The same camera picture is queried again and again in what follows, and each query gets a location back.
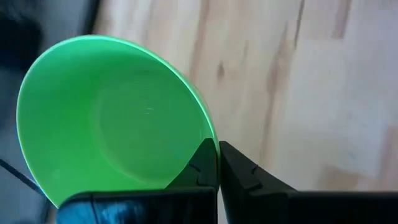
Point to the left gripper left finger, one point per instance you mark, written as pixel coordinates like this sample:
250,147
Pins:
199,177

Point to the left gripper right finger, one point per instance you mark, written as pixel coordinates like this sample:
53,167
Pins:
239,186

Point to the green plastic mini bowl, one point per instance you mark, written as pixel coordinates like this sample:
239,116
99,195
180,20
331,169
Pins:
109,118

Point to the black aluminium table frame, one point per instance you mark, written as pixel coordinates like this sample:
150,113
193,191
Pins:
92,12

